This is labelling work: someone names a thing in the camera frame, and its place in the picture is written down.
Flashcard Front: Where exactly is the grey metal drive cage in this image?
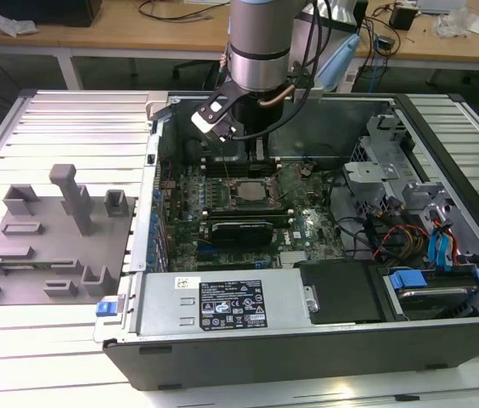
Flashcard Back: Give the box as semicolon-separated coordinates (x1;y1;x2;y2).
341;112;419;222

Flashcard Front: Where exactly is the silver CPU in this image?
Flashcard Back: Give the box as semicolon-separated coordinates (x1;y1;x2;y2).
237;180;268;203

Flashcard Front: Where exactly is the small black box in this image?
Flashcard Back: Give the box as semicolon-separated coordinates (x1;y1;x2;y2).
389;3;418;31

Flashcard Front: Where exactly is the black round speaker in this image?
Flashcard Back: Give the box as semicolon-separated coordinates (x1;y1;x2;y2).
183;136;206;167

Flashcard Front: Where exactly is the red power wire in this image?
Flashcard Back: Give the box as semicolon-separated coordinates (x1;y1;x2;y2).
371;225;430;261

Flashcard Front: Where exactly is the silver chipset heatsink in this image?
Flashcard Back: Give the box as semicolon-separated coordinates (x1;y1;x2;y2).
279;250;309;270

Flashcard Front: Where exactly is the hard disk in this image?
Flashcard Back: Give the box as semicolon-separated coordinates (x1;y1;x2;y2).
395;286;472;320

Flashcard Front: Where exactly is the black RAM slot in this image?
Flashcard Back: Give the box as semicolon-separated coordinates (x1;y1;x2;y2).
203;160;284;167
203;170;285;179
206;211;297;218
208;215;298;223
200;165;284;173
205;206;296;214
200;154;284;163

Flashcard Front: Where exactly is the green motherboard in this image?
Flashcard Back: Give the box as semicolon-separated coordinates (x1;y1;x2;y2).
154;161;347;273

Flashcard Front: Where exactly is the black PC case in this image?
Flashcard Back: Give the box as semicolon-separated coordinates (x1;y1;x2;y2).
93;91;479;392

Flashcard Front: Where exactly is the CPU socket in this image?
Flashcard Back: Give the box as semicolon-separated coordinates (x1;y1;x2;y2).
226;176;281;210

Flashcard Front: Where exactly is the blue disk carrier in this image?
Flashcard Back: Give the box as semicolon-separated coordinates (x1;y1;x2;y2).
386;266;479;298

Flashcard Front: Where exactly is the blue case latch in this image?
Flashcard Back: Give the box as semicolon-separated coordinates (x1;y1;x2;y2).
94;298;121;319

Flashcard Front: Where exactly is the grey power supply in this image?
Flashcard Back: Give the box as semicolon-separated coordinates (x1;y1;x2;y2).
136;270;309;340

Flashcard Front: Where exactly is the grey parts rack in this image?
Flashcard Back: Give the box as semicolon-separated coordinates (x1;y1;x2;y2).
0;163;139;308

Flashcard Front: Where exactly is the clear plastic bag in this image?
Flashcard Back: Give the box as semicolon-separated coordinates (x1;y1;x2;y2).
431;6;472;39

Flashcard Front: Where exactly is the wooden desk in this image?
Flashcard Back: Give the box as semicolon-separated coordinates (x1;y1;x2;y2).
0;0;479;93

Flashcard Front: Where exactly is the tall black box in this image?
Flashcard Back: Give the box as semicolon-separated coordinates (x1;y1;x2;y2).
352;0;370;49

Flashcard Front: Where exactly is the green RAM stick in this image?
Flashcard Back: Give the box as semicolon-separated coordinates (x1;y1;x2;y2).
0;262;50;271

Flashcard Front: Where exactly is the crumpled white paper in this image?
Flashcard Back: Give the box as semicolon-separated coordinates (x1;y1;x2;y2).
0;10;39;37

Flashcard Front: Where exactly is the black graphics card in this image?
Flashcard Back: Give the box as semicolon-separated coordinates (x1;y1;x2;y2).
210;218;275;248

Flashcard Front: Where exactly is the metal socket cover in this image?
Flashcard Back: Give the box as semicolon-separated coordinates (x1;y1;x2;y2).
266;162;307;196

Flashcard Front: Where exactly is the blue data wire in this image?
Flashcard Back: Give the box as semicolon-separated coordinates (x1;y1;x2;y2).
428;224;458;274

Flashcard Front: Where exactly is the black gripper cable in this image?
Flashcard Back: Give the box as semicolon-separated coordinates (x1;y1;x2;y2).
233;0;334;141

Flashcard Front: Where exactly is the wide black box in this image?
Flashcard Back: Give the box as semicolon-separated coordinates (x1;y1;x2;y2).
0;0;104;27

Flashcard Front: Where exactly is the black plastic drive cover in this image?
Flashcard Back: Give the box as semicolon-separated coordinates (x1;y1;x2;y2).
297;261;388;325

